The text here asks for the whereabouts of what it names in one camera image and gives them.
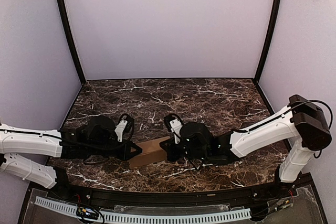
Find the black curved front rail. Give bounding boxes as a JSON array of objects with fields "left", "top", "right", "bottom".
[{"left": 28, "top": 167, "right": 316, "bottom": 221}]

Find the white slotted cable duct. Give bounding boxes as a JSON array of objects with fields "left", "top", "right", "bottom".
[{"left": 34, "top": 196, "right": 251, "bottom": 223}]

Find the black left corner post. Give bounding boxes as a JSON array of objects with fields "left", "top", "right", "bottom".
[{"left": 57, "top": 0, "right": 86, "bottom": 86}]

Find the black corner post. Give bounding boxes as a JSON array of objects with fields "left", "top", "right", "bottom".
[
  {"left": 57, "top": 0, "right": 86, "bottom": 86},
  {"left": 253, "top": 0, "right": 281, "bottom": 86}
]

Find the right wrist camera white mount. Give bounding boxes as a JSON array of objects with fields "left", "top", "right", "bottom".
[{"left": 163, "top": 113, "right": 184, "bottom": 144}]

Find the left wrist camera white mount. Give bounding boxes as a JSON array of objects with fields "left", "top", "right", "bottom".
[{"left": 114, "top": 113, "right": 134, "bottom": 143}]

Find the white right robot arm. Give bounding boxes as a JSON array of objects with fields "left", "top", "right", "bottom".
[{"left": 160, "top": 94, "right": 332, "bottom": 184}]

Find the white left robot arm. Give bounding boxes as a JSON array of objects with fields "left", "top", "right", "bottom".
[{"left": 1, "top": 114, "right": 142, "bottom": 189}]

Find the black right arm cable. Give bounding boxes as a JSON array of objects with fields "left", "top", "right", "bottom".
[{"left": 233, "top": 100, "right": 333, "bottom": 159}]

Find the black right corner post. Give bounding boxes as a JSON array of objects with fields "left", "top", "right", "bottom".
[{"left": 253, "top": 0, "right": 281, "bottom": 86}]

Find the right green circuit board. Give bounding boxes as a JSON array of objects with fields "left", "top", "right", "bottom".
[{"left": 268, "top": 198, "right": 294, "bottom": 212}]

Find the left green circuit board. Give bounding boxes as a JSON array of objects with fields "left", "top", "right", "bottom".
[{"left": 76, "top": 207, "right": 100, "bottom": 220}]

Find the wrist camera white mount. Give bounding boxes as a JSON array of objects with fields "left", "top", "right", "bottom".
[
  {"left": 163, "top": 113, "right": 184, "bottom": 144},
  {"left": 114, "top": 113, "right": 134, "bottom": 143}
]

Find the green circuit board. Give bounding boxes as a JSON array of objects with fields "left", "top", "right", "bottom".
[
  {"left": 76, "top": 207, "right": 100, "bottom": 220},
  {"left": 268, "top": 198, "right": 294, "bottom": 212}
]

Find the brown cardboard box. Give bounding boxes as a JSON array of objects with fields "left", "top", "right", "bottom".
[{"left": 128, "top": 136, "right": 170, "bottom": 169}]

